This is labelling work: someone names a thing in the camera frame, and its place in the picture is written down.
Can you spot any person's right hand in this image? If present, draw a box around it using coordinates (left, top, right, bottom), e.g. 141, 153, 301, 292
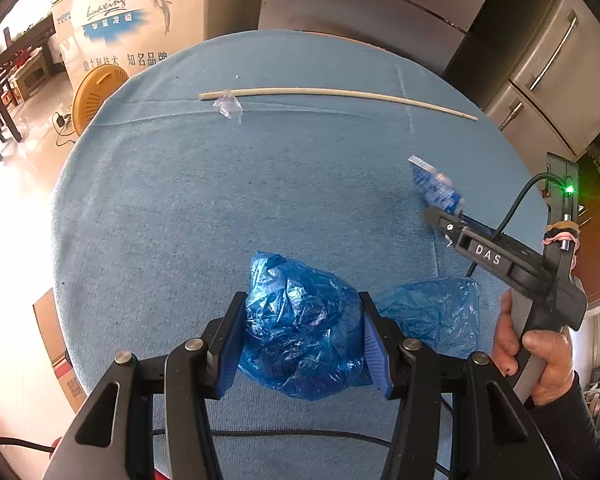
491, 290, 577, 407

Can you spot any dark gripper cable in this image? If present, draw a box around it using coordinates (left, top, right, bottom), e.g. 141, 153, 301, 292
465, 172, 553, 279

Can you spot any yellow round plastic cover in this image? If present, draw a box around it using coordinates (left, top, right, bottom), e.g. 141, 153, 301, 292
71, 66, 131, 137

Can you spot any small blue white packet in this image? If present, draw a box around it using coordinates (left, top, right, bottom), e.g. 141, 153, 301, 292
407, 156, 467, 217

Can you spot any long pale stick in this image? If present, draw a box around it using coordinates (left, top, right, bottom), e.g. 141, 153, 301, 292
198, 87, 480, 122

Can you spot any silver refrigerator with seams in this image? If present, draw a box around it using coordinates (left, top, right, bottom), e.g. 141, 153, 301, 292
257, 0, 470, 77

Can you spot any charger with cable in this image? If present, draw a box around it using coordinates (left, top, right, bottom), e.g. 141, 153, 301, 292
52, 109, 78, 147

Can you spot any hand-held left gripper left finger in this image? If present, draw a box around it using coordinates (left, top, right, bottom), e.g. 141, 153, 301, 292
42, 291, 248, 480

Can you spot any blue plastic bag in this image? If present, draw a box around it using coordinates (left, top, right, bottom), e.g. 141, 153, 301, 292
237, 252, 481, 402

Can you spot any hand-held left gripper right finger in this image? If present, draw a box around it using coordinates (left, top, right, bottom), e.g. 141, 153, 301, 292
359, 291, 563, 480

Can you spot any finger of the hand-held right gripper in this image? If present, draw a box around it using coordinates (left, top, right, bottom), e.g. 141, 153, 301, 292
423, 205, 465, 250
460, 214, 538, 257

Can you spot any silver refrigerator with handles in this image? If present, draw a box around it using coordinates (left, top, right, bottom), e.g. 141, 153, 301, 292
482, 0, 600, 161

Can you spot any white chest freezer dolphin print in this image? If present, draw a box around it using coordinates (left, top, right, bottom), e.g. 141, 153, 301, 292
50, 0, 207, 88

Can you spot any brown cardboard box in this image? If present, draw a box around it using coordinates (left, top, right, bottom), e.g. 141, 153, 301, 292
32, 287, 89, 413

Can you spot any clear plastic scrap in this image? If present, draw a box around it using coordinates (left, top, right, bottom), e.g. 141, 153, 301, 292
212, 89, 244, 124

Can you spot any dark wooden table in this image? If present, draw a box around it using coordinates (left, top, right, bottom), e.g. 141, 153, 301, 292
0, 22, 58, 161

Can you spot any person's right forearm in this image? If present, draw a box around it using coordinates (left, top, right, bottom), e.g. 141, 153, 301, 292
527, 370, 600, 480

